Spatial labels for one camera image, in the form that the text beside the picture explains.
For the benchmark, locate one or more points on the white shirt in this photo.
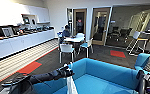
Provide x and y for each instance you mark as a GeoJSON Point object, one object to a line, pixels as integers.
{"type": "Point", "coordinates": [72, 86]}

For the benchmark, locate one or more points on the blue sofa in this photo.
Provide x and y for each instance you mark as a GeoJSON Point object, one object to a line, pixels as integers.
{"type": "Point", "coordinates": [101, 78]}

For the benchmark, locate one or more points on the white round cafe table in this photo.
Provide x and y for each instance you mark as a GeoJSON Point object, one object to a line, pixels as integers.
{"type": "Point", "coordinates": [74, 39]}

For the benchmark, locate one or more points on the seated person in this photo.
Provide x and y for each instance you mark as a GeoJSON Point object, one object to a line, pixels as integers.
{"type": "Point", "coordinates": [66, 32]}

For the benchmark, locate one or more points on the wood framed glass door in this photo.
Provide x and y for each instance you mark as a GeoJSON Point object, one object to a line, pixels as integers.
{"type": "Point", "coordinates": [100, 25]}
{"type": "Point", "coordinates": [79, 21]}

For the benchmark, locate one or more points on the white lower kitchen cabinets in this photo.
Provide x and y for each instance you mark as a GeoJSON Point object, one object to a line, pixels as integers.
{"type": "Point", "coordinates": [21, 43]}

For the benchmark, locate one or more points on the white kitchen cabinets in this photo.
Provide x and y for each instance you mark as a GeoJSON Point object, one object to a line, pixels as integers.
{"type": "Point", "coordinates": [21, 43]}
{"type": "Point", "coordinates": [14, 14]}

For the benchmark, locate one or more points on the black office chair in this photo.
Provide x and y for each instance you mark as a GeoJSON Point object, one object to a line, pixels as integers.
{"type": "Point", "coordinates": [115, 32]}
{"type": "Point", "coordinates": [125, 33]}

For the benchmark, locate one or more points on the black built-in microwave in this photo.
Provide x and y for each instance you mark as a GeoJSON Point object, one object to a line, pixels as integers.
{"type": "Point", "coordinates": [26, 20]}

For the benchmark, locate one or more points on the black framed counter screen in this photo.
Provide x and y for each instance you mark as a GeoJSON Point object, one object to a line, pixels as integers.
{"type": "Point", "coordinates": [7, 31]}

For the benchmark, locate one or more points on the white folding stand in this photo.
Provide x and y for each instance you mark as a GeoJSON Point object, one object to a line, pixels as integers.
{"type": "Point", "coordinates": [137, 40]}

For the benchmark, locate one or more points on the white upper kitchen cabinets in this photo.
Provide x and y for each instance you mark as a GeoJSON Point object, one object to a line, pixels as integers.
{"type": "Point", "coordinates": [14, 14]}

